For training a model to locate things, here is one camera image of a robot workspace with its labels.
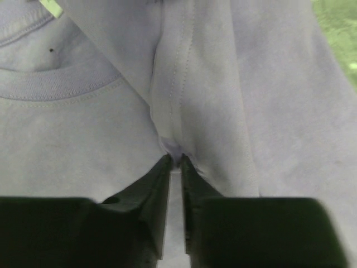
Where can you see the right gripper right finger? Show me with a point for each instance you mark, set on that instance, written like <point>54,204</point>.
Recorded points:
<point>255,232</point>

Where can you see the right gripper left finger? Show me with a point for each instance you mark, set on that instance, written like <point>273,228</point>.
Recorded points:
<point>126,230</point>

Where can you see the lavender t shirt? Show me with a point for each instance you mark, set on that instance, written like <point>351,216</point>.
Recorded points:
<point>250,90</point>

